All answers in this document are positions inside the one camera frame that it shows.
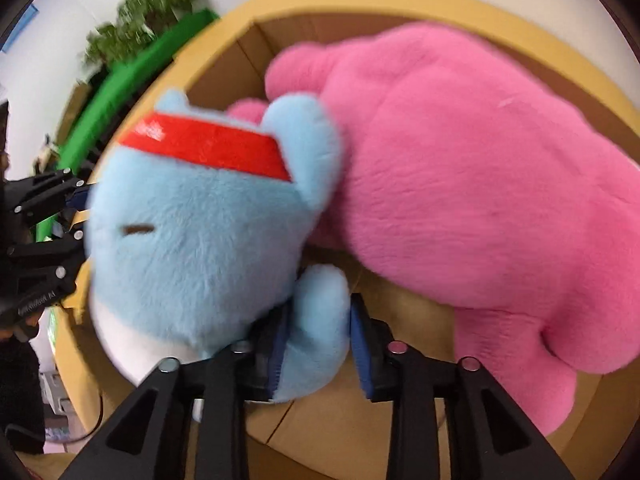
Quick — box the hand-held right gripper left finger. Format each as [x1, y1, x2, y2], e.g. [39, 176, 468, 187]
[60, 300, 293, 480]

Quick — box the green cloth bench cover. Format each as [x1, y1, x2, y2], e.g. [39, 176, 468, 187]
[30, 7, 221, 241]

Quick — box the light blue plush toy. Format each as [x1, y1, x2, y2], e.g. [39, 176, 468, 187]
[85, 87, 351, 403]

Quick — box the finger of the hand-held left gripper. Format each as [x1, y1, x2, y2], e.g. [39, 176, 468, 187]
[7, 230, 87, 282]
[10, 169, 89, 227]

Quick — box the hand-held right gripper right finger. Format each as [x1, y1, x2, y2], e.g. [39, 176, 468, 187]
[350, 292, 576, 480]

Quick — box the small green potted plant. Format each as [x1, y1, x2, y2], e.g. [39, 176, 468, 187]
[82, 20, 156, 68]

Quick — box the brown cardboard box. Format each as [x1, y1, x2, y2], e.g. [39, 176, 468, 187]
[52, 12, 640, 480]

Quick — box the large pink plush toy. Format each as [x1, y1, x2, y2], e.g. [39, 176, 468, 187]
[227, 20, 640, 438]

